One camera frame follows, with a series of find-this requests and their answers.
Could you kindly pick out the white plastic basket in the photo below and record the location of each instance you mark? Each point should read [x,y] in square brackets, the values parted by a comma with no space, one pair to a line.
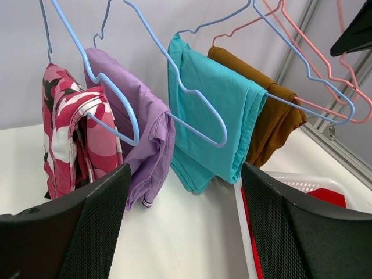
[306,183]

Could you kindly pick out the aluminium frame right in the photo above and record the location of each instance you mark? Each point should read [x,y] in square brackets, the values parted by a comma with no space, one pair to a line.
[323,131]

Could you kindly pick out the blue wire hanger floral trousers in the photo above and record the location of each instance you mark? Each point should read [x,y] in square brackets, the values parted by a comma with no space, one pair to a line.
[97,79]

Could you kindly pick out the blue wire hanger lilac trousers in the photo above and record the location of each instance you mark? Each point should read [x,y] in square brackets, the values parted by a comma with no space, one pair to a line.
[136,32]

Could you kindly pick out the pink floral trousers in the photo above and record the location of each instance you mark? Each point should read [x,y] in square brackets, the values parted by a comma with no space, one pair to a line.
[77,149]

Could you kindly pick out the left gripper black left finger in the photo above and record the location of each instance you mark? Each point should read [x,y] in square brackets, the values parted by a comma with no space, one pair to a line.
[73,236]

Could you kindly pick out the red trousers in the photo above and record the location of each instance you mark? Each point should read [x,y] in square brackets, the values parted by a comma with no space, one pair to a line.
[320,193]

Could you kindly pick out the blue wire hanger teal trousers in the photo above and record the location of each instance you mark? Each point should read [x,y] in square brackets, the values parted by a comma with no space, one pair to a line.
[295,50]

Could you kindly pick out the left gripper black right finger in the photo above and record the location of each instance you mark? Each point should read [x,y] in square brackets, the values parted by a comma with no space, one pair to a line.
[296,235]

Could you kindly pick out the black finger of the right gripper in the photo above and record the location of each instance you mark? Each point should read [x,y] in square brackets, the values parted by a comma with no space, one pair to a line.
[357,37]

